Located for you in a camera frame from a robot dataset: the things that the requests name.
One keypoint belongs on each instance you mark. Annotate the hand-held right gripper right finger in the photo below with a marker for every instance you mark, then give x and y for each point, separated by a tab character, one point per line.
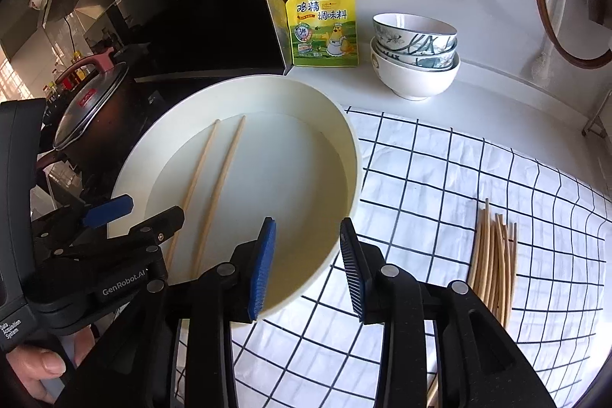
353	279

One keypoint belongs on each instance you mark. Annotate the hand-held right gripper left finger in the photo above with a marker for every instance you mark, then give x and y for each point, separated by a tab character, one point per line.
260	274

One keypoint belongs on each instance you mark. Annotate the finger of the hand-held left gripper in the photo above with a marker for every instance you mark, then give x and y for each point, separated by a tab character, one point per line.
158	224
110	209

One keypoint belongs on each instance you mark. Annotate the wooden chopstick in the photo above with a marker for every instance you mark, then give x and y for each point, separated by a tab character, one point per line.
217	196
198	171

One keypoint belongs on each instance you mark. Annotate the white round plastic basin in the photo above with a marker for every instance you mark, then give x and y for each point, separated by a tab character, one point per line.
287	159

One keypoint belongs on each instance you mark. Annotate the pile of wooden chopsticks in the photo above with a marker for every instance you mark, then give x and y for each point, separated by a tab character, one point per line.
492	264

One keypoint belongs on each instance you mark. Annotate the person's left hand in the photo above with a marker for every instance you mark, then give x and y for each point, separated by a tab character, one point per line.
36	367

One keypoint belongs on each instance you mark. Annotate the dark cooking pot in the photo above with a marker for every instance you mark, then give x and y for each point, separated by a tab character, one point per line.
103	135

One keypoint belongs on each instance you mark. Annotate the white black checked cloth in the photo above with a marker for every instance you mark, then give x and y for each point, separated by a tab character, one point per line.
430	178

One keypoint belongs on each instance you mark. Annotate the row of condiment bottles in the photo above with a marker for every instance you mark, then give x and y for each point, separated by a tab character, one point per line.
69	78

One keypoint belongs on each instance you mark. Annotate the plain white ceramic bowl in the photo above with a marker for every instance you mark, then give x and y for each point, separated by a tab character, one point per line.
413	80

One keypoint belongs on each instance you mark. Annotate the blue patterned ceramic bowl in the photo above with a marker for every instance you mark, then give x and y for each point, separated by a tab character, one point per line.
416	30
430	58

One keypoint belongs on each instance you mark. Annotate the yellow seasoning pouch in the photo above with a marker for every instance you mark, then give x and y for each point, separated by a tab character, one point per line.
325	30

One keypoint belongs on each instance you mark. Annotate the metal rack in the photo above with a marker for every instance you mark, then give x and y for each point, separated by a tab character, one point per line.
597	119

